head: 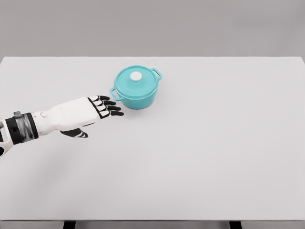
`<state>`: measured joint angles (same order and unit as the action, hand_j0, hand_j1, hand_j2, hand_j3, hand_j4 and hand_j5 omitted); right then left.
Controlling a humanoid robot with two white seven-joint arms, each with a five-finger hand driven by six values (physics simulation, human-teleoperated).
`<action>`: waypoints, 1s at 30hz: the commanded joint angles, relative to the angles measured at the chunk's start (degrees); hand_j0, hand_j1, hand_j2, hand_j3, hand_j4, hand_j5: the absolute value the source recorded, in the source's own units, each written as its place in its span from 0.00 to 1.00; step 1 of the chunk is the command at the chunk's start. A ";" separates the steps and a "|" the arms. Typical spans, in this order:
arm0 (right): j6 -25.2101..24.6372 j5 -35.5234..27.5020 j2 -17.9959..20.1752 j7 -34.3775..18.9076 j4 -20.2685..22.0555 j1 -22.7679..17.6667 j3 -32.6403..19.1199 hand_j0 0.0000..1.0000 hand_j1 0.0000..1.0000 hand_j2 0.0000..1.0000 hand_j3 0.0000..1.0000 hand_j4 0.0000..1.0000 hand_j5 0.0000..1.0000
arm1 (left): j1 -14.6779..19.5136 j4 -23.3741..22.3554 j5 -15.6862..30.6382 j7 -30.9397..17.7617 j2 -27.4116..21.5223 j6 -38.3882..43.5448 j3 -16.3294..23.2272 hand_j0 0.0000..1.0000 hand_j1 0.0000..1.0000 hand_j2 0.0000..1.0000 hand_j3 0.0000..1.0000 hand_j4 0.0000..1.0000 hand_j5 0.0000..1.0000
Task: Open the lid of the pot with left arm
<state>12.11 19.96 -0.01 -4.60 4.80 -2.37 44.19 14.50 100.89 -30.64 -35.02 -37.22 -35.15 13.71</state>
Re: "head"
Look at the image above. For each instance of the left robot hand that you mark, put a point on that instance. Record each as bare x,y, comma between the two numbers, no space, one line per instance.
76,112

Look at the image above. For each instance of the teal pot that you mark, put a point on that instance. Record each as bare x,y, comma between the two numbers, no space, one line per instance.
140,100

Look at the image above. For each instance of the teal pot lid white knob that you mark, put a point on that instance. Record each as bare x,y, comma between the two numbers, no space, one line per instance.
135,82

